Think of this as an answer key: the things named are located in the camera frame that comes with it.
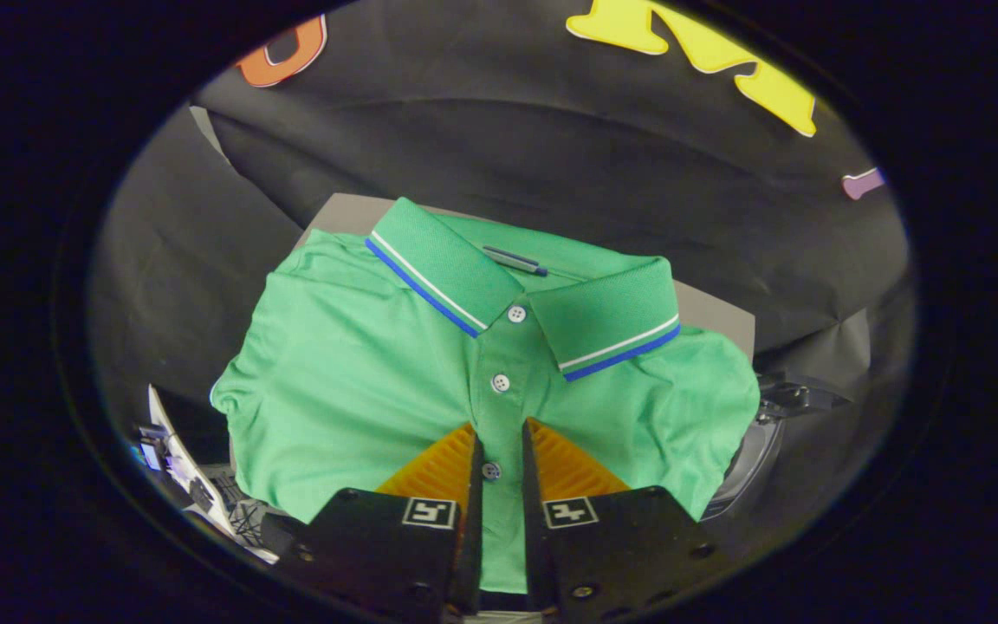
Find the grey washing machine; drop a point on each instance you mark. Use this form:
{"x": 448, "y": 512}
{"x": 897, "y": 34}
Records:
{"x": 754, "y": 459}

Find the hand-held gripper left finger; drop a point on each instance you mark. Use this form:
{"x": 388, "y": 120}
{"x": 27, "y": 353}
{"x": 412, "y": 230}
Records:
{"x": 378, "y": 546}

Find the light grey cabinet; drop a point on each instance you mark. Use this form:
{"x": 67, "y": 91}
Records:
{"x": 343, "y": 212}

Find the green polo shirt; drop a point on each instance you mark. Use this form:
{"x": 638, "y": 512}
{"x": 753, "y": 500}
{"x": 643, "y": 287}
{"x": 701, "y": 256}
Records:
{"x": 352, "y": 373}

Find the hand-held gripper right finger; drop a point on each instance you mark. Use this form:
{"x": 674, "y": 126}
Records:
{"x": 612, "y": 546}

